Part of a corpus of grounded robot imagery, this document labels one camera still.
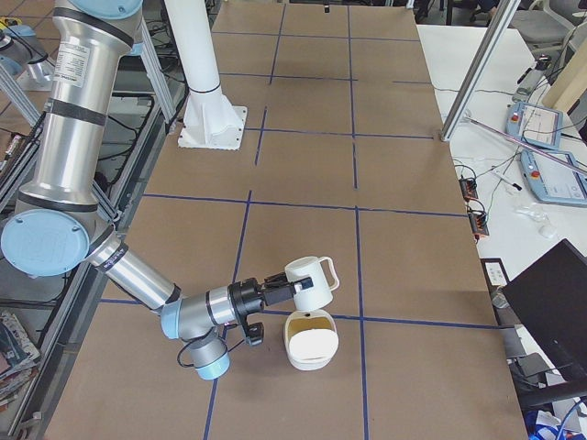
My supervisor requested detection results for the white mug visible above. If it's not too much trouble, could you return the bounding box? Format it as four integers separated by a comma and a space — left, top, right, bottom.
284, 256, 340, 312

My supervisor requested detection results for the stack of books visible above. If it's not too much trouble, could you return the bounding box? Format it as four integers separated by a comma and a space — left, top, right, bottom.
1, 310, 41, 411

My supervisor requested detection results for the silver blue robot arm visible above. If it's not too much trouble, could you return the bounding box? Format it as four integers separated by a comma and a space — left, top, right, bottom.
1, 1, 315, 380

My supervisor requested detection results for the lower orange circuit board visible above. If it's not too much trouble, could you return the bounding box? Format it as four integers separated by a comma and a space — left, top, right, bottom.
467, 209, 490, 240

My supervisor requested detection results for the black laptop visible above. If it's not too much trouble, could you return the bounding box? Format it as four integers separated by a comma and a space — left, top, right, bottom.
503, 239, 586, 380

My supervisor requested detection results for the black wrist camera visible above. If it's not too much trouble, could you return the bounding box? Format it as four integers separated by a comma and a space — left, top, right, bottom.
239, 318, 264, 347

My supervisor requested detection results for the white lidded container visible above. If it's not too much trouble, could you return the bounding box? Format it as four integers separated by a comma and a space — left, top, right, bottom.
283, 309, 339, 371

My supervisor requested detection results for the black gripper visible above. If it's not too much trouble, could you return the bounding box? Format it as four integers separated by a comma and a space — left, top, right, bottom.
228, 272, 314, 321

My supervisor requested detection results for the blue teach pendant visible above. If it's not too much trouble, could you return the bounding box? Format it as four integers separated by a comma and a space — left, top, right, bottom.
505, 102, 563, 150
520, 150, 586, 207

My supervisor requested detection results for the upper blue teach pendant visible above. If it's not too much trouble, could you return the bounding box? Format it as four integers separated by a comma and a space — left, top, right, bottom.
505, 102, 563, 150

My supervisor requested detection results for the orange circuit board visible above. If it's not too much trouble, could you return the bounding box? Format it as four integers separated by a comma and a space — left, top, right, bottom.
459, 177, 478, 202
467, 209, 490, 240

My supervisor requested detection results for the aluminium frame post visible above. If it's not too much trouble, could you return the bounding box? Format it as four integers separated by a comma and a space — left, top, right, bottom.
440, 0, 520, 142

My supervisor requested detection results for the lower blue teach pendant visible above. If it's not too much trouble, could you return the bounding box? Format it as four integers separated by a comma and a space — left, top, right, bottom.
520, 150, 586, 207

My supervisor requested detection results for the upper orange circuit board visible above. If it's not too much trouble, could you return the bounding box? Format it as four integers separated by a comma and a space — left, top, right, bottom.
459, 177, 478, 202

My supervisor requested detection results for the thin metal rod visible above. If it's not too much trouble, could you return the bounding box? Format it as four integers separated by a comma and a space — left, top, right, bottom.
461, 115, 587, 178

